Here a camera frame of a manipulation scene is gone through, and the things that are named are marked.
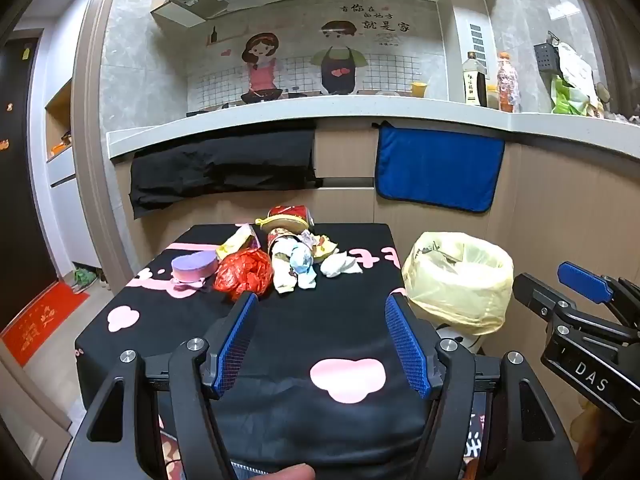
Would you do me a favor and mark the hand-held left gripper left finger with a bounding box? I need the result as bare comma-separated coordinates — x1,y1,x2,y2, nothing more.
60,291,261,480

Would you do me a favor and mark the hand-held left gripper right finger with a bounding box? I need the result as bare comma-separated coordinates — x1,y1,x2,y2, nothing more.
384,292,583,480

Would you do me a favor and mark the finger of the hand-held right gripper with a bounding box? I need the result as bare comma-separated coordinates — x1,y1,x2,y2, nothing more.
556,261,621,306
512,272,581,326

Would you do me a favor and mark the red plastic bag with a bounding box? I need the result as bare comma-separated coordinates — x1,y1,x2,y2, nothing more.
214,249,275,303

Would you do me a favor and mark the yellow-bagged trash bin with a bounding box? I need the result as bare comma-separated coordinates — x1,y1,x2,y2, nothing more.
401,231,515,336

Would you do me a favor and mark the pink striped wrapper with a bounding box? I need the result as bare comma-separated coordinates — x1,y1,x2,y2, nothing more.
273,254,302,294

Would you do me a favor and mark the purple sponge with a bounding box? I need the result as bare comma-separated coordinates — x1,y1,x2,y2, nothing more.
171,251,219,283

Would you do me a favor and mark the silver foil wrapper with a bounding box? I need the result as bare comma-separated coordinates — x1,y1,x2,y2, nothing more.
216,224,263,261

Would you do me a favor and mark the blue tissue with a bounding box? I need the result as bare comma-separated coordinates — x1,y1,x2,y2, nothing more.
290,242,317,276

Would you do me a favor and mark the red patterned packet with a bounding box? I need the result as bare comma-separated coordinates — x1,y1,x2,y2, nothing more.
267,229,306,257

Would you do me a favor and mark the yellow white scouring pad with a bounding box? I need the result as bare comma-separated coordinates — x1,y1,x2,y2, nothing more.
255,216,311,234

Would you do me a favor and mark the yellow snack packet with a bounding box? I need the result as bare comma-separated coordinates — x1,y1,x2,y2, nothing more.
310,232,342,261

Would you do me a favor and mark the red drink can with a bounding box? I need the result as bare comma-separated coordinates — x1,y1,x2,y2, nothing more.
269,205,313,228

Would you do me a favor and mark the person's right hand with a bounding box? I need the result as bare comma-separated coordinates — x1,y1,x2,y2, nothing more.
571,399,608,461

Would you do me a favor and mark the person's left hand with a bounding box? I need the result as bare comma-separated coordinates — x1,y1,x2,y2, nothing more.
257,462,317,480

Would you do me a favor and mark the black pink printed tablecloth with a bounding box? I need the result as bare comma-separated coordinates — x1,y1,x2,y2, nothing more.
75,223,481,480

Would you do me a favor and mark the blue towel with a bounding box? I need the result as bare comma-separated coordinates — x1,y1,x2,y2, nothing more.
375,121,506,214

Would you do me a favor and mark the green slipper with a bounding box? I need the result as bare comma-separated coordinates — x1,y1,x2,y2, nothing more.
71,267,98,293

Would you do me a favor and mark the black cloth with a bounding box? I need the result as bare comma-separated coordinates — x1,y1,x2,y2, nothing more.
129,127,317,219

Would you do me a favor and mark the red doormat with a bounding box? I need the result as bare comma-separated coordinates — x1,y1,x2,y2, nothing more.
0,282,91,367

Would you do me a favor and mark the wooden kitchen cabinet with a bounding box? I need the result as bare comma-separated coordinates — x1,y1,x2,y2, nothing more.
114,119,640,411

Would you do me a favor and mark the orange cap bottle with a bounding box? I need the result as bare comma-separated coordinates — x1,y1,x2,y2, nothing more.
496,51,521,113

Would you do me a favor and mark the dark sauce bottle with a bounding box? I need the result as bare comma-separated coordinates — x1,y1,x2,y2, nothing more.
461,51,488,107

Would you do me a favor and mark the white hallway cabinet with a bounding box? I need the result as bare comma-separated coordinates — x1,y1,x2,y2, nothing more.
44,80,101,271

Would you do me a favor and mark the grey utensil holder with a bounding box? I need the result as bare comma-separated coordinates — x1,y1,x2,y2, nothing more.
533,31,561,72

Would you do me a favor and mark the white vented column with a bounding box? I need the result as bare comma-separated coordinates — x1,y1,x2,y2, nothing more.
437,0,493,101

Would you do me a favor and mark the grey kitchen countertop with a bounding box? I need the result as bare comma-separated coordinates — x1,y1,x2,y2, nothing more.
106,96,640,163

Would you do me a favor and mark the dark door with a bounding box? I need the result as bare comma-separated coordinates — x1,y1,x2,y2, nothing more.
0,37,58,331

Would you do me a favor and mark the cartoon wall sticker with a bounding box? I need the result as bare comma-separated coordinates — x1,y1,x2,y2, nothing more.
187,2,446,111

